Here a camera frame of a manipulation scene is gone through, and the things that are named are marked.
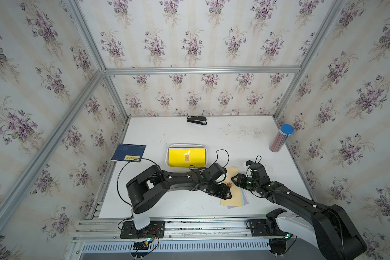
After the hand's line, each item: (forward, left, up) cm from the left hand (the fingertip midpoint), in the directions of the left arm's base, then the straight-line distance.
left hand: (229, 198), depth 79 cm
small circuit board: (-18, +42, -7) cm, 46 cm away
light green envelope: (0, -8, -3) cm, 8 cm away
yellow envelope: (+23, +22, +1) cm, 32 cm away
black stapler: (+55, +15, -1) cm, 57 cm away
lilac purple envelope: (+1, -9, -3) cm, 10 cm away
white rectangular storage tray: (+32, +23, +1) cm, 39 cm away
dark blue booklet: (+30, +59, -5) cm, 66 cm away
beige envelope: (+4, -4, +2) cm, 5 cm away
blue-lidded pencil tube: (+30, -32, +8) cm, 45 cm away
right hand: (+10, -5, -2) cm, 12 cm away
